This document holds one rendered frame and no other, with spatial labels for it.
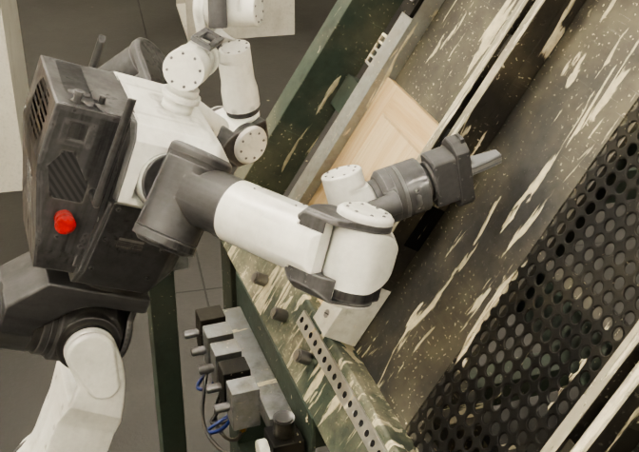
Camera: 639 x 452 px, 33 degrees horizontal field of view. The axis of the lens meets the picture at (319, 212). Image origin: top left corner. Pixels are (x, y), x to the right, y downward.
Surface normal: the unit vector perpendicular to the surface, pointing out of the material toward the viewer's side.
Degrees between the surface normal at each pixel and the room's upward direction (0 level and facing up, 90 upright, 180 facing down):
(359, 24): 90
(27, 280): 22
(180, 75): 79
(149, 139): 46
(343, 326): 90
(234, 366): 0
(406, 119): 57
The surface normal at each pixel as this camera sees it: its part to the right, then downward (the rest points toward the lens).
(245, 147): 0.63, 0.39
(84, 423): 0.10, 0.78
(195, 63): -0.15, 0.32
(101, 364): 0.33, 0.47
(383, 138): -0.79, -0.33
